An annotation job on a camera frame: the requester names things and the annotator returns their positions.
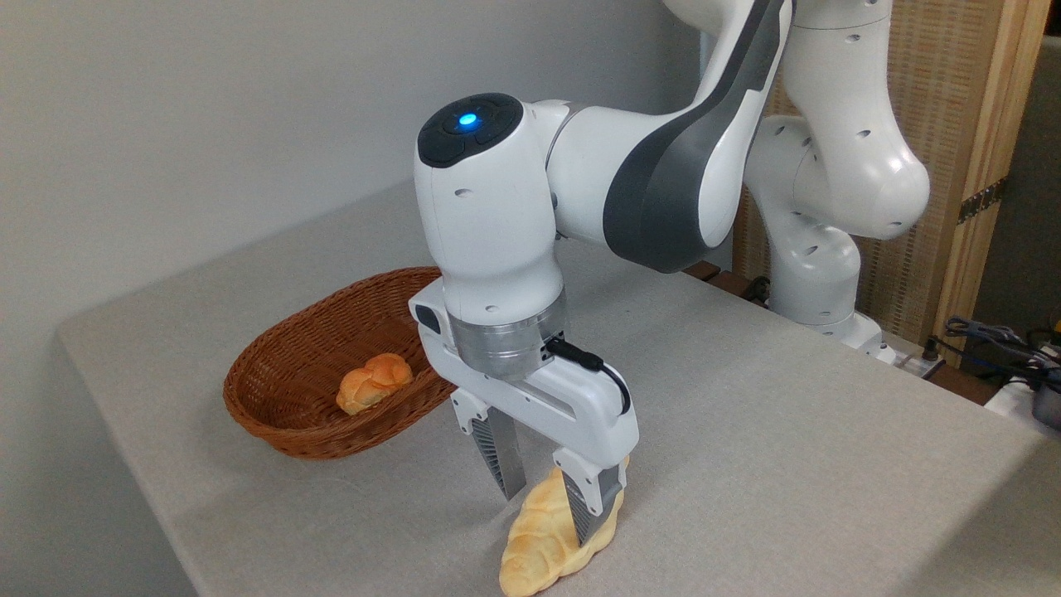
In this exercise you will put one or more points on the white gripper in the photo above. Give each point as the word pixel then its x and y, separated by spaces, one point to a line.
pixel 572 414

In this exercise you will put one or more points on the long braided bread loaf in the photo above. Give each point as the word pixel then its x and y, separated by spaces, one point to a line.
pixel 539 539

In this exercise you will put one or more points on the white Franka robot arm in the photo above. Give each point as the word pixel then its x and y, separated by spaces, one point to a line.
pixel 663 174

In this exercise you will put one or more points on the small round bread roll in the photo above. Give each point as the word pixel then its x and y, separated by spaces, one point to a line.
pixel 373 383

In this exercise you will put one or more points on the brown wicker oval basket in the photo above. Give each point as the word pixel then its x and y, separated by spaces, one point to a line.
pixel 282 390

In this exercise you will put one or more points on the dark wooden ledge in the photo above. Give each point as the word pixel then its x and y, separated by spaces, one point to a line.
pixel 721 280

